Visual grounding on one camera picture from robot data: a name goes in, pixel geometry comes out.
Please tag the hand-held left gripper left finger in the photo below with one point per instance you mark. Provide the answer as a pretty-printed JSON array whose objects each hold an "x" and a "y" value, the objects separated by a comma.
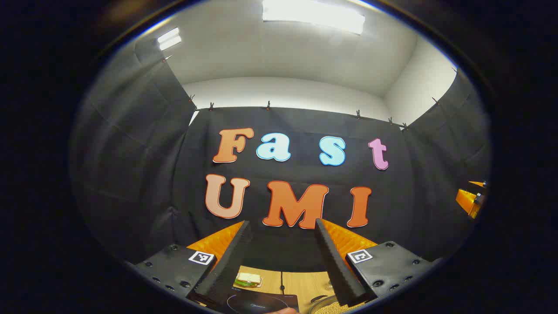
[{"x": 226, "y": 270}]

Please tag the sandwich with lettuce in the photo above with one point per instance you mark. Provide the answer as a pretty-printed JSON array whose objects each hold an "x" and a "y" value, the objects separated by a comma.
[{"x": 248, "y": 279}]

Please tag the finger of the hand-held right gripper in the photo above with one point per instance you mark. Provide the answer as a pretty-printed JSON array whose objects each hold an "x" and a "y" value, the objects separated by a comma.
[{"x": 468, "y": 198}]

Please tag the pile of yellow soybeans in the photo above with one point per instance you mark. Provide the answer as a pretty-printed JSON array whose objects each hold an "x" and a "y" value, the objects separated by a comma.
[{"x": 333, "y": 309}]

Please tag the black induction cooktop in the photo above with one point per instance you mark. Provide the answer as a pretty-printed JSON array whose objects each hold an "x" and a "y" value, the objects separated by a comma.
[{"x": 279, "y": 301}]

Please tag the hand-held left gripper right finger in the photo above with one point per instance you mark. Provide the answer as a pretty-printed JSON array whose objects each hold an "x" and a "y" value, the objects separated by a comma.
[{"x": 338, "y": 274}]

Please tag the large ceiling light panel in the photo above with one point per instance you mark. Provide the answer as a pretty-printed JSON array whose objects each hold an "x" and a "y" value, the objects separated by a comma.
[{"x": 314, "y": 15}]

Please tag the row of small cloth clips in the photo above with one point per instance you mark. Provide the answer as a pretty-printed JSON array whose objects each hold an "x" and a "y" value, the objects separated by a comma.
[{"x": 268, "y": 104}]

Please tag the black backdrop cloth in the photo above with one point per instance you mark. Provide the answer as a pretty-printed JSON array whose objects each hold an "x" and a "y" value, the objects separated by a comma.
[{"x": 174, "y": 183}]

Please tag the small ceiling light panel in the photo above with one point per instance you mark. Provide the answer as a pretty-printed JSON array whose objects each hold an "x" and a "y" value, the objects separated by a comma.
[{"x": 169, "y": 39}]

